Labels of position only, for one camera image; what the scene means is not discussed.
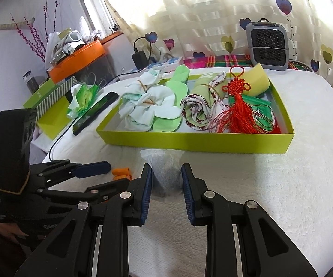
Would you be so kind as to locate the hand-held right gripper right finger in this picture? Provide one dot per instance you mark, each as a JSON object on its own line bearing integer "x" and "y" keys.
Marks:
{"x": 188, "y": 196}

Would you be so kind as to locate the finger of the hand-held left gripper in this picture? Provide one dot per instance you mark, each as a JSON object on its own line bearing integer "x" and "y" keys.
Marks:
{"x": 103, "y": 192}
{"x": 94, "y": 169}

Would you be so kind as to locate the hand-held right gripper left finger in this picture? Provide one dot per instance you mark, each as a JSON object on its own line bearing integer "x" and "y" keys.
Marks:
{"x": 146, "y": 196}

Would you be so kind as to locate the orange foam earplugs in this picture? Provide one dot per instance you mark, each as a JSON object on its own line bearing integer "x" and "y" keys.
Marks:
{"x": 123, "y": 174}

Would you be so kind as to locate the mesh sachet bag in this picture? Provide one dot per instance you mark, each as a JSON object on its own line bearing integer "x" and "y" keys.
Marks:
{"x": 166, "y": 176}

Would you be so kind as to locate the lime green shallow box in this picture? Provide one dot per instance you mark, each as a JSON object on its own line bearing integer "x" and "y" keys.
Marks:
{"x": 183, "y": 142}

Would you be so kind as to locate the white socks bundle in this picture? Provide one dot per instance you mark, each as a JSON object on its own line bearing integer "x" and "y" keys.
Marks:
{"x": 143, "y": 106}

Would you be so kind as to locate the green patterned cloth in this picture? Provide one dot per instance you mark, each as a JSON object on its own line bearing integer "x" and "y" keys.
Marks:
{"x": 202, "y": 91}

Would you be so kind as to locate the light green cloth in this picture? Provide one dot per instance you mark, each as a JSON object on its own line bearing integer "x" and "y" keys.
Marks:
{"x": 178, "y": 88}

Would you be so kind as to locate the green printed packet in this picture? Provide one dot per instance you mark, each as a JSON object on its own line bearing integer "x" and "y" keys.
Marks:
{"x": 260, "y": 112}

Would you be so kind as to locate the red knot tassel ornament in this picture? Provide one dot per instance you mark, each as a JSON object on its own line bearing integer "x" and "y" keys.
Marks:
{"x": 238, "y": 88}

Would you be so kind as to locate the yellow sponge green scrub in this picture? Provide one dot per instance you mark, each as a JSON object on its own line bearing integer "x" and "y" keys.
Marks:
{"x": 258, "y": 80}

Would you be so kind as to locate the person's left hand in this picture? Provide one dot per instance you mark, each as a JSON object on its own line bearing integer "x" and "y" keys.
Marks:
{"x": 9, "y": 230}

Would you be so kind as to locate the small lime green box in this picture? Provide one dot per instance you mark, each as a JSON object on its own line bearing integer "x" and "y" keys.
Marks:
{"x": 54, "y": 124}

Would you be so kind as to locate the black phone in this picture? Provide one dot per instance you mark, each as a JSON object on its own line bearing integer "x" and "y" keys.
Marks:
{"x": 97, "y": 112}

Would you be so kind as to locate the striped green lidded box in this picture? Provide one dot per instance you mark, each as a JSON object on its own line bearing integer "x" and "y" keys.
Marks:
{"x": 51, "y": 98}

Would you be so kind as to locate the dark jar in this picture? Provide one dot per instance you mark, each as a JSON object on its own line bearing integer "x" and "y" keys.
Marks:
{"x": 30, "y": 83}

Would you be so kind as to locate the green white tissue pack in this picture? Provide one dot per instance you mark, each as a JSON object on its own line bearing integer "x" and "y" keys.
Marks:
{"x": 82, "y": 98}

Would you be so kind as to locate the orange bin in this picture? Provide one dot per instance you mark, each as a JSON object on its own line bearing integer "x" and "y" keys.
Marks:
{"x": 77, "y": 60}

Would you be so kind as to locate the pink flower branches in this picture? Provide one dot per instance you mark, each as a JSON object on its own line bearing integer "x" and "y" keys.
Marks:
{"x": 36, "y": 40}

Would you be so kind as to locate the black power adapter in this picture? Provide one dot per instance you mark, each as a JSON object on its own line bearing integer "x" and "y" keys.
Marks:
{"x": 138, "y": 60}

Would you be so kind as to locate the pile of white packaging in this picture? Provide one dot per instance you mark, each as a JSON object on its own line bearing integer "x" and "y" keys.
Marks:
{"x": 68, "y": 41}

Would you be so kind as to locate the white power strip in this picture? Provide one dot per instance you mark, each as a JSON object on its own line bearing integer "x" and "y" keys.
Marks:
{"x": 172, "y": 62}

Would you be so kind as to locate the plaid cloth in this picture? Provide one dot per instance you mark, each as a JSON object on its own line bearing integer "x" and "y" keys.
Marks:
{"x": 212, "y": 60}

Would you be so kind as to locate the window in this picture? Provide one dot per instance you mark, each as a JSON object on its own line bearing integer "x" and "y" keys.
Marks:
{"x": 97, "y": 3}

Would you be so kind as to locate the small grey heater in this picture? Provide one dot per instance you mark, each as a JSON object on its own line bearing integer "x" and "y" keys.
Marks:
{"x": 267, "y": 46}

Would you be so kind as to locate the heart print curtain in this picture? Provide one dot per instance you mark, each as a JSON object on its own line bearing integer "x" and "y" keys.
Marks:
{"x": 198, "y": 14}

